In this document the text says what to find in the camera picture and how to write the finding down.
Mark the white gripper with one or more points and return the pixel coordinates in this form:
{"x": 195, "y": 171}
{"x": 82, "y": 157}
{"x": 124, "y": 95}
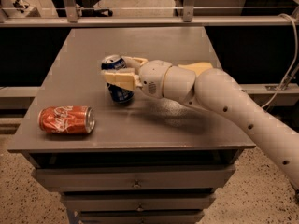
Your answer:
{"x": 153, "y": 77}

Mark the blue pepsi can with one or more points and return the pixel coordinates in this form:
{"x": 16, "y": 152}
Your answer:
{"x": 116, "y": 81}

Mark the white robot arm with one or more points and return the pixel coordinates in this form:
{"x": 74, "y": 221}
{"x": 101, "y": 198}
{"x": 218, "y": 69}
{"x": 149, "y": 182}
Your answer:
{"x": 202, "y": 86}

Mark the red coca-cola can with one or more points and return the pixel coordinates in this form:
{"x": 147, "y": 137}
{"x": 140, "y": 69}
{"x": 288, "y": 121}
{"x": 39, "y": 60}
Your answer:
{"x": 66, "y": 119}

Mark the yellow sponge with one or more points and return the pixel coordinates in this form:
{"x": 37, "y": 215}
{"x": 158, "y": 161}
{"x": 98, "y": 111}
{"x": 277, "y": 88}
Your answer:
{"x": 197, "y": 68}

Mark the grey drawer cabinet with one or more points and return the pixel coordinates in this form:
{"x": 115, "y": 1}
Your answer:
{"x": 147, "y": 162}

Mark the metal railing frame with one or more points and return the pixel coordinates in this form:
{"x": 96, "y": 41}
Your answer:
{"x": 43, "y": 13}

